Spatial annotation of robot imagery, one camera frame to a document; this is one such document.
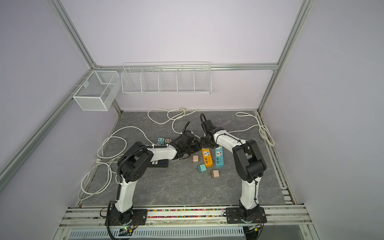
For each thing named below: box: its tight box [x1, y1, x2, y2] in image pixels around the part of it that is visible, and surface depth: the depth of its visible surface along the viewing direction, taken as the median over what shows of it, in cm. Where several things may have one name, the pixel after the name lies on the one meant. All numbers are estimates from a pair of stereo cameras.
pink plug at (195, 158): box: [193, 155, 199, 163], surface depth 93 cm
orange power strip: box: [202, 148, 214, 168], surface depth 93 cm
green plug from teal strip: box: [198, 164, 207, 173], surface depth 90 cm
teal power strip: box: [215, 145, 224, 168], surface depth 93 cm
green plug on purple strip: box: [157, 137, 166, 146], surface depth 98 cm
